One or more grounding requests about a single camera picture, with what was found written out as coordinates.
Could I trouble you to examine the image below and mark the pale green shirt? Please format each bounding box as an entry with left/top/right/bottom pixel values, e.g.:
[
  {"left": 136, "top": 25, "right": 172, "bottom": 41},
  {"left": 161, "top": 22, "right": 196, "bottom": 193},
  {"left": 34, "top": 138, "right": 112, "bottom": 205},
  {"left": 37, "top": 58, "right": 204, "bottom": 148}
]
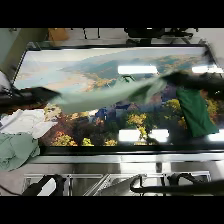
[{"left": 49, "top": 71, "right": 178, "bottom": 115}]

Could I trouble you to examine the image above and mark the dark green garment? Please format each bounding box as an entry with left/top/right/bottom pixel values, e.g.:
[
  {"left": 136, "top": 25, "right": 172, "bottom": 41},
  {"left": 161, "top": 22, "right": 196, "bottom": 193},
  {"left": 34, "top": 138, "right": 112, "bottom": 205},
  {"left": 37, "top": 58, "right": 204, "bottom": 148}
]
[{"left": 175, "top": 87, "right": 220, "bottom": 138}]

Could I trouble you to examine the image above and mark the white garment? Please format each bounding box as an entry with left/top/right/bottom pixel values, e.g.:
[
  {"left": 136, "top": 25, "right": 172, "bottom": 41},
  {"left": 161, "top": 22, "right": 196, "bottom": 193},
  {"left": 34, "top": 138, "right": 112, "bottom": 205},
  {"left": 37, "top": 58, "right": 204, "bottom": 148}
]
[{"left": 0, "top": 109, "right": 58, "bottom": 140}]

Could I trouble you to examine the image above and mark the brown cardboard box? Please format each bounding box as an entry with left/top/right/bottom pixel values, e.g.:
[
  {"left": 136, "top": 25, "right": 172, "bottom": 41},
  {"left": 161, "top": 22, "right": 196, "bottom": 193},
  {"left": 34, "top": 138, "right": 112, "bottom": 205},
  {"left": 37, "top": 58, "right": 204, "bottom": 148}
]
[{"left": 47, "top": 28, "right": 70, "bottom": 43}]

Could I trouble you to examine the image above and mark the pale green garment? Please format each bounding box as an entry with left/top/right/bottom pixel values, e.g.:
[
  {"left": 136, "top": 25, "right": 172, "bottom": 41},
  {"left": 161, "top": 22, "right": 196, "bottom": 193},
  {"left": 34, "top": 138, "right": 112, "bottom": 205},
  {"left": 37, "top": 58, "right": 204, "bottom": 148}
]
[{"left": 0, "top": 132, "right": 41, "bottom": 173}]

